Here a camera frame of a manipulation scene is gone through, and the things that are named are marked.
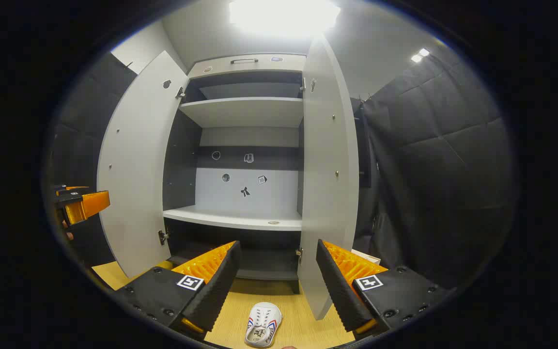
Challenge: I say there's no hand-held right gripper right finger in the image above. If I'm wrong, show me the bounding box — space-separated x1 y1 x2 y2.
316 239 456 340

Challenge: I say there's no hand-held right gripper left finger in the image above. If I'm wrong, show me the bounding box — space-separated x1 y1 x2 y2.
113 241 242 341

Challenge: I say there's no white striped shoe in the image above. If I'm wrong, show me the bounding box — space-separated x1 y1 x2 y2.
244 302 283 349

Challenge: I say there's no grey shoe cabinet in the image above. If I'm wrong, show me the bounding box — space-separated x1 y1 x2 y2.
162 53 307 295

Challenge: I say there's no dark grey cabinet shelf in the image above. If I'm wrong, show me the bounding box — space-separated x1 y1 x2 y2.
170 250 301 282

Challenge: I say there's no light grey cabinet shelf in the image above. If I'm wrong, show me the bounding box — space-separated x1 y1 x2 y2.
164 205 303 231
180 97 304 128

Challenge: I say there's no grey cabinet drawer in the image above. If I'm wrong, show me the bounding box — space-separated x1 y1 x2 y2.
188 53 307 79

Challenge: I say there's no white blue flat box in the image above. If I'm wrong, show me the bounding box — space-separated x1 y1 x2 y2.
352 249 381 265

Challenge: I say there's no large ceiling light panel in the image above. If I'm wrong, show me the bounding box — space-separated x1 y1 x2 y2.
228 0 341 37

